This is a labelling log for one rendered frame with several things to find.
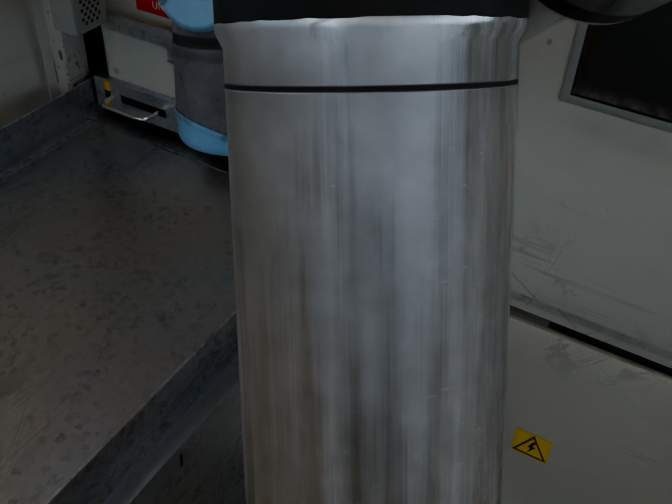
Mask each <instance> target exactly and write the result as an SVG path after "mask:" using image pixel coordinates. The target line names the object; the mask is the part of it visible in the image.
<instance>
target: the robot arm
mask: <svg viewBox="0 0 672 504"><path fill-rule="evenodd" d="M670 1H672V0H158V2H159V4H160V6H161V7H162V9H163V11H164V12H165V13H166V15H167V16H168V17H169V18H170V19H171V20H172V38H173V42H172V43H173V61H174V79H175V97H176V105H175V107H174V110H175V113H176V114H177V122H178V132H179V136H180V138H181V140H182V141H183V143H184V144H186V145H187V146H188V147H190V148H192V149H194V150H197V151H199V152H203V153H207V154H212V155H219V156H228V161H229V181H230V201H231V220H232V240H233V260H234V279H235V299H236V319H237V338H238V358H239V378H240V397H241V417H242V437H243V456H244V476H245V496H246V504H503V480H504V453H505V426H506V399H507V372H508V345H509V318H510V291H511V264H512V237H513V210H514V183H515V156H516V128H517V101H518V74H519V47H520V44H521V43H523V42H525V41H527V40H529V39H531V38H533V37H535V36H537V35H538V34H540V33H542V32H544V31H546V30H548V29H550V28H552V27H554V26H555V25H557V24H559V23H561V22H563V21H565V20H567V19H568V20H571V21H574V22H577V23H584V24H591V25H609V24H615V23H620V22H625V21H628V20H631V19H634V18H636V17H639V16H641V15H643V14H645V13H647V12H649V11H652V10H654V9H656V8H658V7H660V6H663V5H664V4H666V3H668V2H670Z"/></svg>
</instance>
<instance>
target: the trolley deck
mask: <svg viewBox="0 0 672 504"><path fill-rule="evenodd" d="M235 309H236V299H235V279H234V260H233V240H232V220H231V201H230V181H229V174H226V173H224V172H221V171H218V170H216V169H213V168H210V167H208V166H205V165H202V164H200V163H197V162H195V161H192V160H189V159H187V158H184V157H181V156H179V155H176V154H174V153H171V152H168V151H166V150H163V149H160V148H158V147H155V146H152V145H150V144H147V143H145V142H142V141H139V140H137V139H134V138H131V137H129V136H126V135H124V134H121V133H118V132H116V131H113V130H110V129H108V128H105V127H102V126H100V125H99V126H97V127H96V128H94V129H93V130H91V131H89V132H88V133H86V134H85V135H83V136H81V137H80V138H78V139H76V140H75V141H73V142H72V143H70V144H68V145H67V146H65V147H64V148H62V149H60V150H59V151H57V152H56V153H54V154H52V155H51V156H49V157H48V158H46V159H44V160H43V161H41V162H40V163H38V164H36V165H35V166H33V167H32V168H30V169H28V170H27V171H25V172H24V173H22V174H20V175H19V176H17V177H16V178H14V179H12V180H11V181H9V182H8V183H6V184H4V185H3V186H1V187H0V504H44V503H45V502H46V501H47V500H48V499H49V498H50V497H51V496H52V495H53V494H54V493H55V492H56V491H57V490H58V489H59V488H60V487H61V486H62V485H63V484H64V483H65V482H66V481H67V480H68V479H69V478H70V477H71V476H72V475H73V474H74V473H75V472H76V471H77V470H78V469H79V468H80V467H81V466H82V465H83V464H84V463H85V462H86V461H87V460H88V459H89V458H90V457H91V456H92V454H93V453H94V452H95V451H96V450H97V449H98V448H99V447H100V446H101V445H102V444H103V443H104V442H105V441H106V440H107V439H108V438H109V437H110V436H111V435H112V434H113V433H114V432H115V431H116V430H117V429H118V428H119V427H120V426H121V425H122V424H123V423H124V422H125V421H126V420H127V419H128V418H129V417H130V416H131V415H132V414H133V413H134V412H135V411H136V410H137V409H138V408H139V407H140V406H141V405H142V404H143V403H144V402H145V401H146V400H147V399H148V398H149V397H150V396H151V395H152V394H153V393H154V392H155V390H156V389H157V388H158V387H159V386H160V385H161V384H162V383H163V382H164V381H165V380H166V379H167V378H168V377H169V376H170V375H171V374H172V373H173V372H174V371H175V370H176V369H177V368H178V367H179V366H180V365H181V364H182V363H183V362H184V361H185V360H186V359H187V358H188V357H189V356H190V355H191V354H192V353H193V352H194V351H195V350H196V349H197V348H198V347H199V346H200V345H201V344H202V343H203V342H204V341H205V340H206V339H207V338H208V337H209V336H210V335H211V334H212V333H213V332H214V331H215V330H216V329H217V328H218V326H219V325H220V324H221V323H222V322H223V321H224V320H225V319H226V318H227V317H228V316H229V315H230V314H231V313H232V312H233V311H234V310H235ZM240 412H241V397H240V378H239V358H238V356H237V357H236V358H235V359H234V360H233V361H232V362H231V363H230V365H229V366H228V367H227V368H226V369H225V370H224V371H223V372H222V373H221V374H220V375H219V376H218V378H217V379H216V380H215V381H214V382H213V383H212V384H211V385H210V386H209V387H208V388H207V390H206V391H205V392H204V393H203V394H202V395H201V396H200V397H199V398H198V399H197V400H196V401H195V403H194V404H193V405H192V406H191V407H190V408H189V409H188V410H187V411H186V412H185V413H184V415H183V416H182V417H181V418H180V419H179V420H178V421H177V422H176V423H175V424H174V425H173V426H172V428H171V429H170V430H169V431H168V432H167V433H166V434H165V435H164V436H163V437H162V438H161V440H160V441H159V442H158V443H157V444H156V445H155V446H154V447H153V448H152V449H151V450H150V451H149V453H148V454H147V455H146V456H145V457H144V458H143V459H142V460H141V461H140V462H139V463H138V465H137V466H136V467H135V468H134V469H133V470H132V471H131V472H130V473H129V474H128V475H127V476H126V478H125V479H124V480H123V481H122V482H121V483H120V484H119V485H118V486H117V487H116V488H115V490H114V491H113V492H112V493H111V494H110V495H109V496H108V497H107V498H106V499H105V500H104V501H103V503H102V504H162V503H163V502H164V501H165V500H166V498H167V497H168V496H169V495H170V494H171V493H172V491H173V490H174V489H175V488H176V487H177V486H178V484H179V483H180V482H181V481H182V480H183V479H184V477H185V476H186V475H187V474H188V473H189V471H190V470H191V469H192V468H193V467H194V466H195V464H196V463H197V462H198V461H199V460H200V459H201V457H202V456H203V455H204V454H205V453H206V452H207V450H208V449H209V448H210V447H211V446H212V444H213V443H214V442H215V441H216V440H217V439H218V437H219V436H220V435H221V434H222V433H223V432H224V430H225V429H226V428H227V427H228V426H229V425H230V423H231V422H232V421H233V420H234V419H235V418H236V416H237V415H238V414H239V413H240Z"/></svg>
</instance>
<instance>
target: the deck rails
mask: <svg viewBox="0 0 672 504"><path fill-rule="evenodd" d="M97 126H99V123H97V122H94V121H92V120H89V119H86V117H85V112H84V106H83V101H82V95H81V90H80V85H78V86H76V87H74V88H72V89H70V90H69V91H67V92H65V93H63V94H61V95H60V96H58V97H56V98H54V99H53V100H51V101H49V102H47V103H45V104H44V105H42V106H40V107H38V108H37V109H35V110H33V111H31V112H29V113H28V114H26V115H24V116H22V117H20V118H19V119H17V120H15V121H13V122H12V123H10V124H8V125H6V126H4V127H3V128H1V129H0V187H1V186H3V185H4V184H6V183H8V182H9V181H11V180H12V179H14V178H16V177H17V176H19V175H20V174H22V173H24V172H25V171H27V170H28V169H30V168H32V167H33V166H35V165H36V164H38V163H40V162H41V161H43V160H44V159H46V158H48V157H49V156H51V155H52V154H54V153H56V152H57V151H59V150H60V149H62V148H64V147H65V146H67V145H68V144H70V143H72V142H73V141H75V140H76V139H78V138H80V137H81V136H83V135H85V134H86V133H88V132H89V131H91V130H93V129H94V128H96V127H97ZM237 356H238V338H237V319H236V309H235V310H234V311H233V312H232V313H231V314H230V315H229V316H228V317H227V318H226V319H225V320H224V321H223V322H222V323H221V324H220V325H219V326H218V328H217V329H216V330H215V331H214V332H213V333H212V334H211V335H210V336H209V337H208V338H207V339H206V340H205V341H204V342H203V343H202V344H201V345H200V346H199V347H198V348H197V349H196V350H195V351H194V352H193V353H192V354H191V355H190V356H189V357H188V358H187V359H186V360H185V361H184V362H183V363H182V364H181V365H180V366H179V367H178V368H177V369H176V370H175V371H174V372H173V373H172V374H171V375H170V376H169V377H168V378H167V379H166V380H165V381H164V382H163V383H162V384H161V385H160V386H159V387H158V388H157V389H156V390H155V392H154V393H153V394H152V395H151V396H150V397H149V398H148V399H147V400H146V401H145V402H144V403H143V404H142V405H141V406H140V407H139V408H138V409H137V410H136V411H135V412H134V413H133V414H132V415H131V416H130V417H129V418H128V419H127V420H126V421H125V422H124V423H123V424H122V425H121V426H120V427H119V428H118V429H117V430H116V431H115V432H114V433H113V434H112V435H111V436H110V437H109V438H108V439H107V440H106V441H105V442H104V443H103V444H102V445H101V446H100V447H99V448H98V449H97V450H96V451H95V452H94V453H93V454H92V456H91V457H90V458H89V459H88V460H87V461H86V462H85V463H84V464H83V465H82V466H81V467H80V468H79V469H78V470H77V471H76V472H75V473H74V474H73V475H72V476H71V477H70V478H69V479H68V480H67V481H66V482H65V483H64V484H63V485H62V486H61V487H60V488H59V489H58V490H57V491H56V492H55V493H54V494H53V495H52V496H51V497H50V498H49V499H48V500H47V501H46V502H45V503H44V504H102V503H103V501H104V500H105V499H106V498H107V497H108V496H109V495H110V494H111V493H112V492H113V491H114V490H115V488H116V487H117V486H118V485H119V484H120V483H121V482H122V481H123V480H124V479H125V478H126V476H127V475H128V474H129V473H130V472H131V471H132V470H133V469H134V468H135V467H136V466H137V465H138V463H139V462H140V461H141V460H142V459H143V458H144V457H145V456H146V455H147V454H148V453H149V451H150V450H151V449H152V448H153V447H154V446H155V445H156V444H157V443H158V442H159V441H160V440H161V438H162V437H163V436H164V435H165V434H166V433H167V432H168V431H169V430H170V429H171V428H172V426H173V425H174V424H175V423H176V422H177V421H178V420H179V419H180V418H181V417H182V416H183V415H184V413H185V412H186V411H187V410H188V409H189V408H190V407H191V406H192V405H193V404H194V403H195V401H196V400H197V399H198V398H199V397H200V396H201V395H202V394H203V393H204V392H205V391H206V390H207V388H208V387H209V386H210V385H211V384H212V383H213V382H214V381H215V380H216V379H217V378H218V376H219V375H220V374H221V373H222V372H223V371H224V370H225V369H226V368H227V367H228V366H229V365H230V363H231V362H232V361H233V360H234V359H235V358H236V357H237Z"/></svg>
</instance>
